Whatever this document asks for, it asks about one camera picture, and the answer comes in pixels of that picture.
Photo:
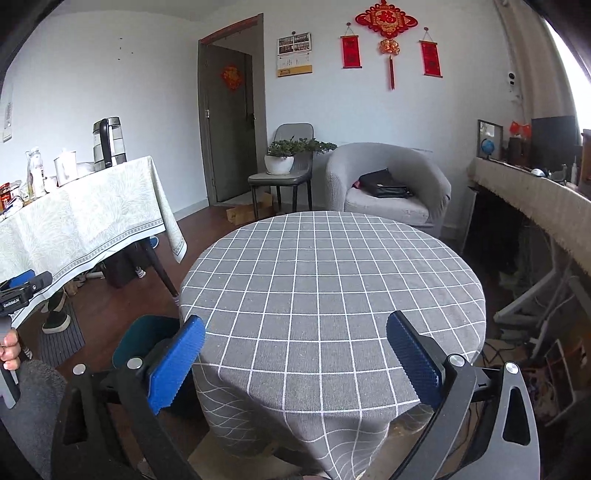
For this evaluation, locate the small white bottle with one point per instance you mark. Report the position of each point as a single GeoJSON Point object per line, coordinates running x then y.
{"type": "Point", "coordinates": [575, 173]}

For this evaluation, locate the white framed board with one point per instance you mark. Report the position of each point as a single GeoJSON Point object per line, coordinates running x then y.
{"type": "Point", "coordinates": [561, 369]}

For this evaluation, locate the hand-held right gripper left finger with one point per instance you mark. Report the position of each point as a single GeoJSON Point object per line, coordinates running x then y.
{"type": "Point", "coordinates": [178, 364]}

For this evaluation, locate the blue shoe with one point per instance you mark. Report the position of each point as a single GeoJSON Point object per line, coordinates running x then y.
{"type": "Point", "coordinates": [153, 242]}

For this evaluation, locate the round table grey checked tablecloth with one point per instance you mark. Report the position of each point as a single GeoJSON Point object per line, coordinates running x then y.
{"type": "Point", "coordinates": [332, 286]}

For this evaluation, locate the dark teal waste bin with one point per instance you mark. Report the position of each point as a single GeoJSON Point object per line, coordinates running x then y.
{"type": "Point", "coordinates": [138, 337]}

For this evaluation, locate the grey floor mat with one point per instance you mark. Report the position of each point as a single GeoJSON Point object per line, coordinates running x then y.
{"type": "Point", "coordinates": [64, 346]}

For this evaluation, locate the wall calendar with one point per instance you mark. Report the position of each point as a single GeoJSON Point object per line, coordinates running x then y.
{"type": "Point", "coordinates": [295, 60]}

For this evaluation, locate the sideboard with beige cloth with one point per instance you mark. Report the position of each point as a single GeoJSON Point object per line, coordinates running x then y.
{"type": "Point", "coordinates": [531, 194]}

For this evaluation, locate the white security camera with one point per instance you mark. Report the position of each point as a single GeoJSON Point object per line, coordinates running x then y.
{"type": "Point", "coordinates": [512, 78]}

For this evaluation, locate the glass electric kettle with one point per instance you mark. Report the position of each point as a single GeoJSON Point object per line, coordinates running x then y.
{"type": "Point", "coordinates": [113, 143]}

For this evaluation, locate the black storage bag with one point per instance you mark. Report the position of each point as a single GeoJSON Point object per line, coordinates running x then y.
{"type": "Point", "coordinates": [120, 272]}

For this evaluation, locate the person's left hand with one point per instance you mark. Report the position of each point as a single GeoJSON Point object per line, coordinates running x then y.
{"type": "Point", "coordinates": [10, 355]}

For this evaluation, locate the small blue globe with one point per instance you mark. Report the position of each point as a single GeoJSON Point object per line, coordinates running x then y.
{"type": "Point", "coordinates": [486, 146]}

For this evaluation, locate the dining table white tablecloth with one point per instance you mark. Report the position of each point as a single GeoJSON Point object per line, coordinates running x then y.
{"type": "Point", "coordinates": [92, 212]}

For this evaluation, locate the grey door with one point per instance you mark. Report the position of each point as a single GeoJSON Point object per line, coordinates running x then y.
{"type": "Point", "coordinates": [231, 147]}

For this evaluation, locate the black white shoe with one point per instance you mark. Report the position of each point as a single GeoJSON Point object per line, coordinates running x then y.
{"type": "Point", "coordinates": [55, 321]}

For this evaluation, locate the red door ornament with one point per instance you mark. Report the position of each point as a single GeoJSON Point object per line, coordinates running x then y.
{"type": "Point", "coordinates": [232, 77]}

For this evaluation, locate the white pitcher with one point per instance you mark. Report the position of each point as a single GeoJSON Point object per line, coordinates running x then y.
{"type": "Point", "coordinates": [66, 168]}

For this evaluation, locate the black monitor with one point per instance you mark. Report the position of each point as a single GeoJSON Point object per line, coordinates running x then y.
{"type": "Point", "coordinates": [554, 143]}

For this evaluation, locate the clear bottle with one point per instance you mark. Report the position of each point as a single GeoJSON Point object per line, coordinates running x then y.
{"type": "Point", "coordinates": [36, 175]}

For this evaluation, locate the small red flags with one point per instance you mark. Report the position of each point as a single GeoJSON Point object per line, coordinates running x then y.
{"type": "Point", "coordinates": [519, 128]}

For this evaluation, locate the red wall scroll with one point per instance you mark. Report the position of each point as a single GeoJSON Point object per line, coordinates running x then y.
{"type": "Point", "coordinates": [430, 57]}
{"type": "Point", "coordinates": [351, 51]}

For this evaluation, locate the grey dining chair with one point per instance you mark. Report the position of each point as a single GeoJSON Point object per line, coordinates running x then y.
{"type": "Point", "coordinates": [295, 131]}

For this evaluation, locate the red knot wall ornament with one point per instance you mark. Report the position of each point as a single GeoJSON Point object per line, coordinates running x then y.
{"type": "Point", "coordinates": [385, 18]}

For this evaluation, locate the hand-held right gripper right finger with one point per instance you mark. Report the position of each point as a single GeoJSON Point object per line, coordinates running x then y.
{"type": "Point", "coordinates": [415, 364]}

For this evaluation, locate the dark picture frame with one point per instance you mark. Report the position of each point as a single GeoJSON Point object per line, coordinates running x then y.
{"type": "Point", "coordinates": [496, 131]}

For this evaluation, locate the potted plant white pot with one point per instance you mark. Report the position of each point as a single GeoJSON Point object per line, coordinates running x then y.
{"type": "Point", "coordinates": [278, 165]}

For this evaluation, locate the white desk frame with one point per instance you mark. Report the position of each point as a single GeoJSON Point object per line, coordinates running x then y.
{"type": "Point", "coordinates": [521, 307]}

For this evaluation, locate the person's grey fleece trousers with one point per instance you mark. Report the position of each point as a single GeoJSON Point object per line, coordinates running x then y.
{"type": "Point", "coordinates": [32, 406]}

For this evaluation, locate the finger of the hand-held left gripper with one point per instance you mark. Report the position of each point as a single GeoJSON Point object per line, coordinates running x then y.
{"type": "Point", "coordinates": [21, 279]}
{"type": "Point", "coordinates": [41, 284]}

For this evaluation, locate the grey armchair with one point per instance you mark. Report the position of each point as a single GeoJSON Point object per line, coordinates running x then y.
{"type": "Point", "coordinates": [337, 180]}

